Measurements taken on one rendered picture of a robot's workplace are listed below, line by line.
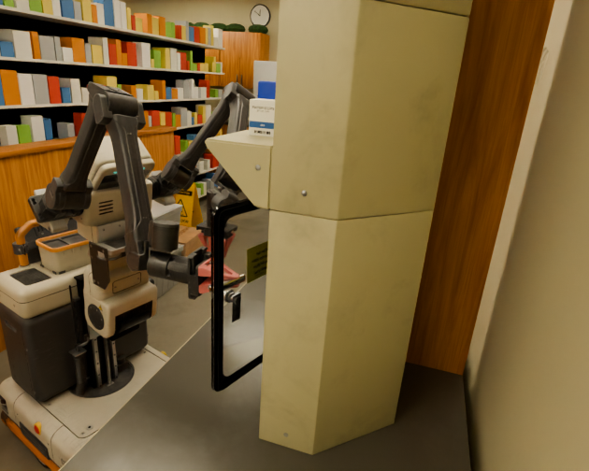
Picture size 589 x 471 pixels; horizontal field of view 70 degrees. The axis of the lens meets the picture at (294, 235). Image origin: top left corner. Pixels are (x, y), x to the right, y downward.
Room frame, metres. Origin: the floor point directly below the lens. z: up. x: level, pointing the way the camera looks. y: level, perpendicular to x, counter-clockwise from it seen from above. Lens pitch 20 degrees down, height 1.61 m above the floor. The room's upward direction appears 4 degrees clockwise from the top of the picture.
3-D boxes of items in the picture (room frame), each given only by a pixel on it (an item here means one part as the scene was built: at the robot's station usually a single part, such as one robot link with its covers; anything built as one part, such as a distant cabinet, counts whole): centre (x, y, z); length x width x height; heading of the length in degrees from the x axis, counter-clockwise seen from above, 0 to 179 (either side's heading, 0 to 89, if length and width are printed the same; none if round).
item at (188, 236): (3.46, 1.00, 0.14); 0.41 x 0.32 x 0.28; 170
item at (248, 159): (0.81, 0.05, 1.46); 0.32 x 0.12 x 0.10; 164
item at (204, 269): (0.82, 0.16, 1.20); 0.09 x 0.07 x 0.07; 74
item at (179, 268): (0.84, 0.23, 1.20); 0.07 x 0.07 x 0.10; 74
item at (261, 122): (0.78, 0.06, 1.54); 0.05 x 0.05 x 0.06; 78
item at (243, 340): (0.82, 0.05, 1.19); 0.30 x 0.01 x 0.40; 143
